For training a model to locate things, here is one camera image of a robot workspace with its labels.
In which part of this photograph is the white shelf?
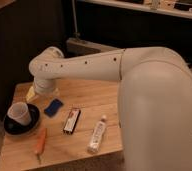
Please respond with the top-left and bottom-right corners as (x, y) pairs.
(78, 0), (192, 19)

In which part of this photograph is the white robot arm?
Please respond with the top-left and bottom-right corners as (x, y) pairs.
(29, 47), (192, 171)

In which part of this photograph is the white ceramic cup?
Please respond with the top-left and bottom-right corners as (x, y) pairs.
(7, 102), (31, 126)

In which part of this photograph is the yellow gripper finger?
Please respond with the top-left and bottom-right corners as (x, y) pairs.
(25, 86), (38, 103)

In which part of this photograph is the blue rectangular sponge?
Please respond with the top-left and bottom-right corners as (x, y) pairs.
(44, 99), (63, 117)

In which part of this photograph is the orange carrot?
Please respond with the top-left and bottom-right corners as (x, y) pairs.
(34, 128), (47, 163)

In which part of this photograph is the black red rectangular box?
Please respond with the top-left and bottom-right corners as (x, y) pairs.
(63, 108), (81, 134)

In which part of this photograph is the black plate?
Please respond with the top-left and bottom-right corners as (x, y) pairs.
(4, 102), (40, 135)

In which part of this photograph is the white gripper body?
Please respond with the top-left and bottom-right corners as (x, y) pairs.
(33, 77), (57, 95)

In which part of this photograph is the wooden table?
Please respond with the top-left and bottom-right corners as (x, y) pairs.
(0, 79), (122, 171)

